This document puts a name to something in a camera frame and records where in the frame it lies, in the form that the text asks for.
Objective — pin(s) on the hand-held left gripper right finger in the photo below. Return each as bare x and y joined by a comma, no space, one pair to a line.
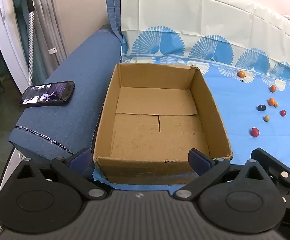
197,160

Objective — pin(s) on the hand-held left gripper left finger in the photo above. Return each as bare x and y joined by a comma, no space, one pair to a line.
81,160

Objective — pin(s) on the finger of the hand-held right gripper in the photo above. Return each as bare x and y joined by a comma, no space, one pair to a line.
272,161

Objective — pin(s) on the small red fruit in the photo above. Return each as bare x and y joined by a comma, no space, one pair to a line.
282,112

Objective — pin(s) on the red tomato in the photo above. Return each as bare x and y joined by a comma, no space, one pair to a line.
254,132

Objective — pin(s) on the pale yellow round fruit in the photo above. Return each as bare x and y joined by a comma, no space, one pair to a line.
266,118

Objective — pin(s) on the dark purple plum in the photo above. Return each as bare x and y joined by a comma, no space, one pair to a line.
261,108

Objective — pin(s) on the cardboard box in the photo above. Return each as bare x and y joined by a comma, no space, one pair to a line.
157,127

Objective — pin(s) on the small orange fruit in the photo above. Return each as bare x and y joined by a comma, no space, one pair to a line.
271,101
273,88
241,74

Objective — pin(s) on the blue sofa armrest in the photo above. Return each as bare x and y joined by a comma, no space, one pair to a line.
67,100

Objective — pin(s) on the black smartphone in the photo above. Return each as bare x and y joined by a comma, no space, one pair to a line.
47,93

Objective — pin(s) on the white plastic clip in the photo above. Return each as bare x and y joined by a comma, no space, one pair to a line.
52,50

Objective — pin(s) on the blue white fan-print cloth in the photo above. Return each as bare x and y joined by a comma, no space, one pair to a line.
210,30

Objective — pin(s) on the grey curtain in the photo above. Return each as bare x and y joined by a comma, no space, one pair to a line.
45,25

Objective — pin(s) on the white door frame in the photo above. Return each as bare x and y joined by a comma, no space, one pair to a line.
5,30

